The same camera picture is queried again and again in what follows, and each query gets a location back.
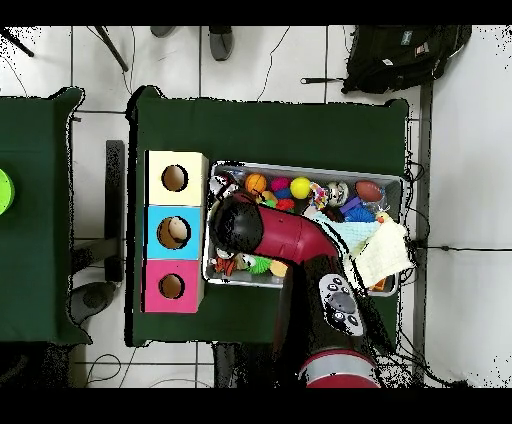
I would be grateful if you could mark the mint waffle cloth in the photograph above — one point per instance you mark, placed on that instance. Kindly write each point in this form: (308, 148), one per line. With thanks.
(352, 232)

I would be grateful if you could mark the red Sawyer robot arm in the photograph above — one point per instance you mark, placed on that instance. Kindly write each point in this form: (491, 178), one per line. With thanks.
(288, 236)

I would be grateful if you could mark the wooden three-hole box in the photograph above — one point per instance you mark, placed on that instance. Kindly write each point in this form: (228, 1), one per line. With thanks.
(176, 196)

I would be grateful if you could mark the clear mesh bin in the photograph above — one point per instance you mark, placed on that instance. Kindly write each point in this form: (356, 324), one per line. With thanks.
(344, 174)

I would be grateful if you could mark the small orange basketball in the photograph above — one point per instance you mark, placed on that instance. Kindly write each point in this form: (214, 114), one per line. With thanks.
(256, 183)

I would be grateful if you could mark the crushed red soda can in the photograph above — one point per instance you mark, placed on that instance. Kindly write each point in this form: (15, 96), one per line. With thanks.
(216, 184)

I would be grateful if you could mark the yellow ball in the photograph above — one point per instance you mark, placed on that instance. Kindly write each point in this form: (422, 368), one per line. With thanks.
(300, 188)

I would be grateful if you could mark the crushed silver can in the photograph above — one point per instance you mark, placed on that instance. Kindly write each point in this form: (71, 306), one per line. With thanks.
(224, 253)

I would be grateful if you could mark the dark green table cloth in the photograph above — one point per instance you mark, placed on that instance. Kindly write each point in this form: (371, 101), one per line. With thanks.
(32, 200)
(280, 132)

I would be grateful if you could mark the blue spiky ball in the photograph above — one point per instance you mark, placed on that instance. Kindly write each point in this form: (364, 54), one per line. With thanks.
(360, 214)

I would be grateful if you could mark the small brown football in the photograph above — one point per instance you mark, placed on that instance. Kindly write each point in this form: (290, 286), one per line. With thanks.
(368, 191)

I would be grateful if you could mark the yellow plush duck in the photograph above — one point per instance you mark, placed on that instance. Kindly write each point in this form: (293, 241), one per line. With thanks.
(383, 218)

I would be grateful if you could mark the cream waffle cloth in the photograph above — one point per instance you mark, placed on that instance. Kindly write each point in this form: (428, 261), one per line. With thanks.
(384, 252)

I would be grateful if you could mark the black upright panel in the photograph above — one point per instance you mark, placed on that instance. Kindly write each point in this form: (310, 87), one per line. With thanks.
(114, 200)

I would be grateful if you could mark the person's grey shoe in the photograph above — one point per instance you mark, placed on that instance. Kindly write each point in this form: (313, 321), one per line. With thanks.
(162, 31)
(220, 44)

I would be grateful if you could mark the grey stand foot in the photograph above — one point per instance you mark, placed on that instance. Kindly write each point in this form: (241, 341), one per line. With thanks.
(92, 300)

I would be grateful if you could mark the black backpack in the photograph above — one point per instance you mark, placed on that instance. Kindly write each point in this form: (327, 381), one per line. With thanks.
(400, 60)

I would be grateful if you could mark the black tripod leg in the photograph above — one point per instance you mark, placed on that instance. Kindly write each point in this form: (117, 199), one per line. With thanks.
(112, 50)
(18, 43)

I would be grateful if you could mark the lime green round object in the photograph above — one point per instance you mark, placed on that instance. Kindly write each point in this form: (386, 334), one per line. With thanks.
(4, 192)

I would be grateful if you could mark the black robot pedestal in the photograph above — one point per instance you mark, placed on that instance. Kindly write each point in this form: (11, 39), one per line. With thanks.
(240, 368)

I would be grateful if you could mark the grey metal post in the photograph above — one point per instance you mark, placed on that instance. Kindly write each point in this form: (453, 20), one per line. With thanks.
(423, 180)

